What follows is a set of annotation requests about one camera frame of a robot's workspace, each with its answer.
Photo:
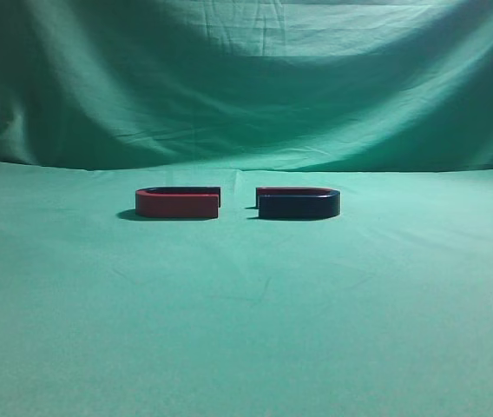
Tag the blue-fronted horseshoe magnet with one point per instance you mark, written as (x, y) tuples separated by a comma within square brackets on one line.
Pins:
[(297, 203)]

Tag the green cloth backdrop and cover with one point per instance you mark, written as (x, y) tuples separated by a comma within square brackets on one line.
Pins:
[(383, 310)]

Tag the left red-fronted horseshoe magnet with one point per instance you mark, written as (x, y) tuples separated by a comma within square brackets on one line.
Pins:
[(188, 202)]

